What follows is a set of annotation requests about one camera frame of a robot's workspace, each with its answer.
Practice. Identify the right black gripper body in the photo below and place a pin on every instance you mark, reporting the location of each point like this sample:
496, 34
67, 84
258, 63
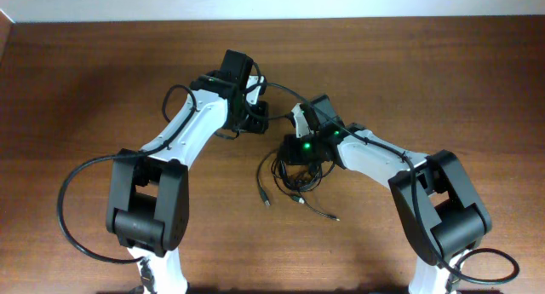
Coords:
302, 151

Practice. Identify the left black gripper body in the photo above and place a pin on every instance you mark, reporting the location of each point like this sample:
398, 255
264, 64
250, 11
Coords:
252, 118

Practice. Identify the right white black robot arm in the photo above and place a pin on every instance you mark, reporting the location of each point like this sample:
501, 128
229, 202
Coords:
443, 217

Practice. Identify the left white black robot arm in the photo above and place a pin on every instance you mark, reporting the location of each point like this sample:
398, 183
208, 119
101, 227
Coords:
148, 205

